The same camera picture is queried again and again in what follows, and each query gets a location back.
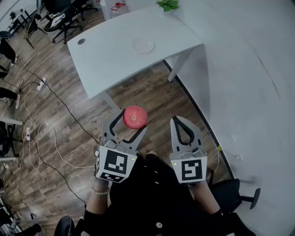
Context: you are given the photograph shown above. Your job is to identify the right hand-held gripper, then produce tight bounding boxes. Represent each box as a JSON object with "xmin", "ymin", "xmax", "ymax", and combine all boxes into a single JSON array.
[{"xmin": 169, "ymin": 115, "xmax": 208, "ymax": 184}]

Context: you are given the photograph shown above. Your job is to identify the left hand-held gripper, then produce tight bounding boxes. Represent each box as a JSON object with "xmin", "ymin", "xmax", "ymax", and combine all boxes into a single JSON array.
[{"xmin": 94, "ymin": 108, "xmax": 148, "ymax": 184}]

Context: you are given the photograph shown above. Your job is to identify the red apple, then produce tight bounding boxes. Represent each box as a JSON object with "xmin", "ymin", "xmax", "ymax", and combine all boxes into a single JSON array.
[{"xmin": 122, "ymin": 105, "xmax": 148, "ymax": 129}]

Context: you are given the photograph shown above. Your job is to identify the white plate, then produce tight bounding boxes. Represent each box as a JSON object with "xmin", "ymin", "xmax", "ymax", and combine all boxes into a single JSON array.
[{"xmin": 132, "ymin": 38, "xmax": 155, "ymax": 54}]

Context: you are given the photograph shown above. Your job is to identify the person's right forearm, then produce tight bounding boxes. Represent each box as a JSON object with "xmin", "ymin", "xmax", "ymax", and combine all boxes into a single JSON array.
[{"xmin": 190, "ymin": 179, "xmax": 221, "ymax": 215}]

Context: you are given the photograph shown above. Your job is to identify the person's left forearm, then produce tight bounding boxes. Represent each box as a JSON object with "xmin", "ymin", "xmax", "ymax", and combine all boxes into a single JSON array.
[{"xmin": 86, "ymin": 178, "xmax": 111, "ymax": 215}]

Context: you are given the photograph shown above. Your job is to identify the white table leg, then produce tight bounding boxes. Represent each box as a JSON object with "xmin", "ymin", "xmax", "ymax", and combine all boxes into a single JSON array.
[
  {"xmin": 167, "ymin": 47, "xmax": 196, "ymax": 83},
  {"xmin": 101, "ymin": 96, "xmax": 122, "ymax": 111}
]

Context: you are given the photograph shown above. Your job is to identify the person's black buttoned clothing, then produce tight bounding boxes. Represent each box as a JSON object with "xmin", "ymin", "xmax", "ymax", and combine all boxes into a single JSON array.
[{"xmin": 84, "ymin": 153, "xmax": 256, "ymax": 236}]

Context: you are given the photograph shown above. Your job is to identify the black office chair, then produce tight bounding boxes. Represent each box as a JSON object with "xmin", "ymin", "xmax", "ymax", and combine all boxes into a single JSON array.
[
  {"xmin": 73, "ymin": 0, "xmax": 99, "ymax": 21},
  {"xmin": 208, "ymin": 169, "xmax": 261, "ymax": 214},
  {"xmin": 43, "ymin": 6, "xmax": 83, "ymax": 44}
]

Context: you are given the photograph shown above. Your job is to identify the green leafy plant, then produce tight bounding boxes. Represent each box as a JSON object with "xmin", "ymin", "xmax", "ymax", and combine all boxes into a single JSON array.
[{"xmin": 155, "ymin": 0, "xmax": 180, "ymax": 12}]

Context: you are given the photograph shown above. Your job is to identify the black stand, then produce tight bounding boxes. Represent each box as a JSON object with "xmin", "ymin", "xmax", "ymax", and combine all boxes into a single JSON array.
[{"xmin": 23, "ymin": 13, "xmax": 48, "ymax": 49}]

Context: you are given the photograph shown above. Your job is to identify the black floor cable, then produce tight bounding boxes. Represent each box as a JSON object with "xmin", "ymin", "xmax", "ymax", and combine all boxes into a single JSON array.
[{"xmin": 12, "ymin": 62, "xmax": 101, "ymax": 146}]

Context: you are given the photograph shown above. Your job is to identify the white floor cable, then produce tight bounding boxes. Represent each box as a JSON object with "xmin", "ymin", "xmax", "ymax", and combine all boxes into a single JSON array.
[{"xmin": 13, "ymin": 89, "xmax": 96, "ymax": 171}]

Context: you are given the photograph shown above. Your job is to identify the white bead bracelet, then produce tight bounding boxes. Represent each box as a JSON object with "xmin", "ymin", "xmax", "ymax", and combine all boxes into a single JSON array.
[{"xmin": 90, "ymin": 186, "xmax": 110, "ymax": 196}]

